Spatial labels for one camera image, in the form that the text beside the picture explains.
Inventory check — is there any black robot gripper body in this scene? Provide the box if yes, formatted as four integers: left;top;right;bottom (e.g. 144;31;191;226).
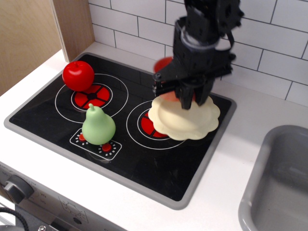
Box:
153;19;236;95

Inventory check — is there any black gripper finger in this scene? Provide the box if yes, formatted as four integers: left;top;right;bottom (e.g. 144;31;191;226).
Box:
194;77;215;106
175;82;194;110

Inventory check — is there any red plastic toy cup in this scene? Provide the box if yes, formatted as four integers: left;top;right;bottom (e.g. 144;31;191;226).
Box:
154;56;196;102

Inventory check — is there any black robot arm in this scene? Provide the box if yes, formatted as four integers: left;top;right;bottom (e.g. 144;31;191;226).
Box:
153;0;244;110

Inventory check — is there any cream scalloped toy plate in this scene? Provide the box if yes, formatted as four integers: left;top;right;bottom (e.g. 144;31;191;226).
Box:
148;97;220;141

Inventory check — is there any black toy stove top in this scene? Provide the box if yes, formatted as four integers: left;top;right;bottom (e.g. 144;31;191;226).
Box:
4;53;236;210

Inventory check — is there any green toy pear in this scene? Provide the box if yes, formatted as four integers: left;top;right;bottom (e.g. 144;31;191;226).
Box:
82;103;116;145

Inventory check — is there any red toy apple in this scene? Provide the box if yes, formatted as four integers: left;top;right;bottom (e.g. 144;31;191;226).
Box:
62;61;95;91

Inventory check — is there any grey toy sink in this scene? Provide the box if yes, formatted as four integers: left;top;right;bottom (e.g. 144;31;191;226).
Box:
238;125;308;231

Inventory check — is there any wooden side panel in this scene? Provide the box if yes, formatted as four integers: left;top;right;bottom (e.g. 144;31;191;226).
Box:
0;0;94;94

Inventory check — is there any grey oven control panel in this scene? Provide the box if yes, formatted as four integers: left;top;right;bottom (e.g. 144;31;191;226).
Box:
0;163;123;231

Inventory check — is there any grey oven knob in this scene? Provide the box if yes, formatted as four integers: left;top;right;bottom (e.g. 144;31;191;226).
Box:
4;175;34;204

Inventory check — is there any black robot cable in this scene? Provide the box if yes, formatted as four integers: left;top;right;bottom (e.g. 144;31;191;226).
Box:
218;29;235;52

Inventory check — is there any black cable at bottom left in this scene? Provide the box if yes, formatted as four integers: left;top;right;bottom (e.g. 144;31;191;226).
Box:
0;206;30;231

